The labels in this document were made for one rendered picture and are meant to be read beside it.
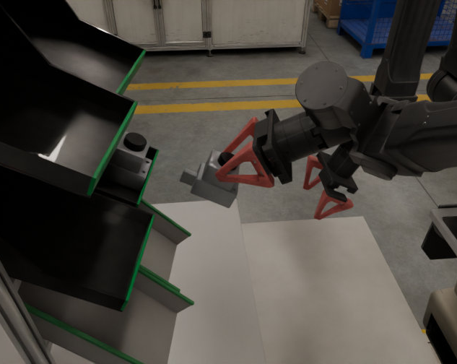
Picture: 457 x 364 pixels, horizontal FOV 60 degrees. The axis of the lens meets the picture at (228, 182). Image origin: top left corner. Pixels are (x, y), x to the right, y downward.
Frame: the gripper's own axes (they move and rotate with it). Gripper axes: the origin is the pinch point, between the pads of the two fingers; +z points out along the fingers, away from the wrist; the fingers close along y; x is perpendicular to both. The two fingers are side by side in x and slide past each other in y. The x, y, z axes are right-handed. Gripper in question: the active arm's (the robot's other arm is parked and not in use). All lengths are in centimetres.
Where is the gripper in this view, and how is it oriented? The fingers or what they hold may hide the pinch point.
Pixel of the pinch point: (224, 166)
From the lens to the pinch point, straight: 57.2
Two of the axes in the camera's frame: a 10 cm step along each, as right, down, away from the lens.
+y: -1.1, 6.0, -7.9
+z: -8.7, 3.3, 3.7
